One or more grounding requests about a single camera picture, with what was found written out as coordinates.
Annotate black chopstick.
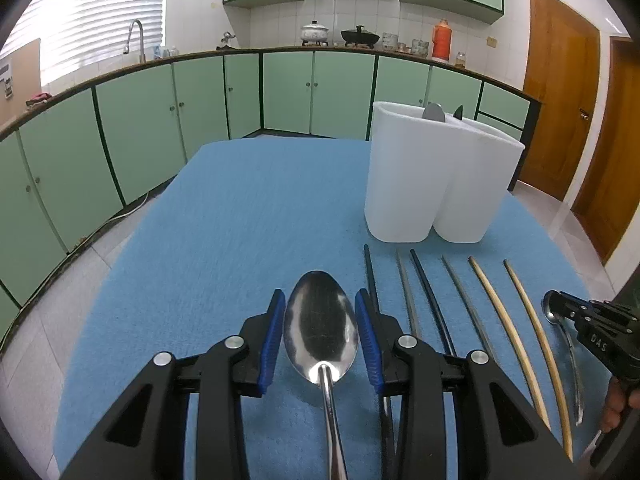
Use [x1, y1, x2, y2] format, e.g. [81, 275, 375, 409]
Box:
[363, 245, 397, 471]
[409, 248, 458, 357]

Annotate white window blinds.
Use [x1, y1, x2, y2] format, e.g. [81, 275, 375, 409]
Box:
[15, 0, 168, 86]

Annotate wooden door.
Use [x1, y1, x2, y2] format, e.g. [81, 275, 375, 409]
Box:
[570, 37, 640, 266]
[515, 0, 601, 201]

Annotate blue table mat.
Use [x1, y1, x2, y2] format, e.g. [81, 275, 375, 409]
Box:
[52, 139, 613, 480]

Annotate bamboo chopstick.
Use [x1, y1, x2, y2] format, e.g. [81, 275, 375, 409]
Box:
[503, 259, 574, 462]
[468, 255, 551, 431]

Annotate person's right hand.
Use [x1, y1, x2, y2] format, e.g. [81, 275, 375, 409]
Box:
[601, 379, 633, 434]

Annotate brown cardboard box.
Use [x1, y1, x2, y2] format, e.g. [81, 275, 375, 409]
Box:
[0, 37, 42, 126]

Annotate green base cabinets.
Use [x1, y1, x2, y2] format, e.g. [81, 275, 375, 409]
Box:
[0, 50, 543, 331]

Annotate small steel spoon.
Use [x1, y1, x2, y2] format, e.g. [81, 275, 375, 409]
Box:
[542, 290, 586, 427]

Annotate steel kitchen faucet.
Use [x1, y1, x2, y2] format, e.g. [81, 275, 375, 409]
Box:
[123, 19, 147, 63]

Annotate grey chopstick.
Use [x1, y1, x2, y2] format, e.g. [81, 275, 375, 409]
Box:
[441, 255, 496, 361]
[395, 248, 421, 338]

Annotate green drawer unit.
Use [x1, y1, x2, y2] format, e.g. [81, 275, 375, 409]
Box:
[474, 80, 532, 145]

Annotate orange thermos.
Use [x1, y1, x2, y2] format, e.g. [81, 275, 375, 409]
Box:
[431, 18, 453, 61]

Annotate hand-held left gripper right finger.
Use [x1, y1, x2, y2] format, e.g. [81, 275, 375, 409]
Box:
[354, 287, 581, 480]

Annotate large steel spoon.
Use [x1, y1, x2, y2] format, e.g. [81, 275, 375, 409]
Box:
[283, 270, 360, 480]

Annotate white cable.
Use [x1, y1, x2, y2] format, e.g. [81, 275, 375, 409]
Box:
[75, 191, 151, 256]

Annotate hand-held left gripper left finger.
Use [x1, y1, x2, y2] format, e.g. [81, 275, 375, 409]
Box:
[60, 288, 287, 480]

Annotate black wok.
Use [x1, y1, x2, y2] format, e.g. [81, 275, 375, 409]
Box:
[341, 25, 381, 50]

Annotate white lidded pot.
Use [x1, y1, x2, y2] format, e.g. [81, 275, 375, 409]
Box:
[300, 21, 330, 47]

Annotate white utensil holder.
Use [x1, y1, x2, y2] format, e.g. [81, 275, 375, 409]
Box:
[364, 101, 526, 244]

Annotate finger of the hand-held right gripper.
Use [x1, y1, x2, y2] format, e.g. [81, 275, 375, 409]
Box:
[549, 290, 640, 333]

